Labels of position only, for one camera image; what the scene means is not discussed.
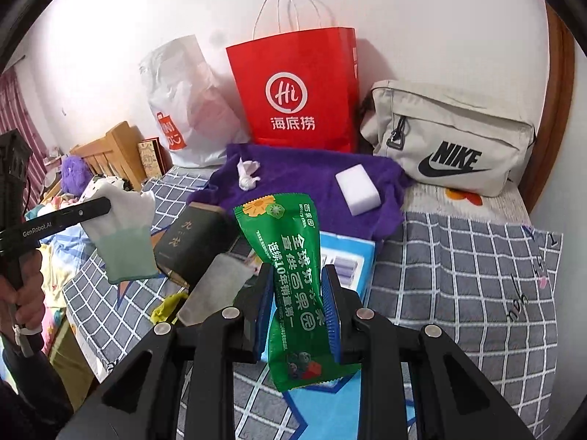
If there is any yellow mesh pouch black strap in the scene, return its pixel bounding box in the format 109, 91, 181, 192
149, 290, 190, 326

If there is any clear plastic wrapper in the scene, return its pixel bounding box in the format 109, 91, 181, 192
177, 253, 255, 326

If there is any white Miniso plastic bag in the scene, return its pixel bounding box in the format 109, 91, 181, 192
139, 35, 249, 168

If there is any person's left hand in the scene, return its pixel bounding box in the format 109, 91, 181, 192
1, 249, 45, 353

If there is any green snack packet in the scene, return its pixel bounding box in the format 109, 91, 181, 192
234, 193, 359, 392

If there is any white sponge block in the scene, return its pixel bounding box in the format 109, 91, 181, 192
335, 164, 381, 217

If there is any purple plush toy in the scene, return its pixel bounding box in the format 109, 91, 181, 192
61, 155, 94, 197

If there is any grey Nike bag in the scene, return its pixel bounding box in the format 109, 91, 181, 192
361, 80, 535, 197

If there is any red Haidilao paper bag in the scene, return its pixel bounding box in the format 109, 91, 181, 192
227, 26, 359, 153

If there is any patterned book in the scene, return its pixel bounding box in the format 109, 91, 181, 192
137, 137, 172, 179

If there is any white and green glove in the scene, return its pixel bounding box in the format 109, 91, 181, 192
80, 178, 158, 285

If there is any dark green tin box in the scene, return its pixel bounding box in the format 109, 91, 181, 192
154, 202, 238, 291

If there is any wooden headboard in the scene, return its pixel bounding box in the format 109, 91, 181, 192
70, 121, 147, 192

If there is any wooden door frame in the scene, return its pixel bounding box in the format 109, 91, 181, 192
518, 3, 575, 213

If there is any white knotted cloth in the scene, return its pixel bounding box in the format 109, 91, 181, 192
237, 159, 261, 192

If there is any blue tissue pack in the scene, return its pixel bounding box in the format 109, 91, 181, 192
260, 229, 377, 363

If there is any purple towel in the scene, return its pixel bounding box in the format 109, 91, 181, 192
187, 144, 412, 241

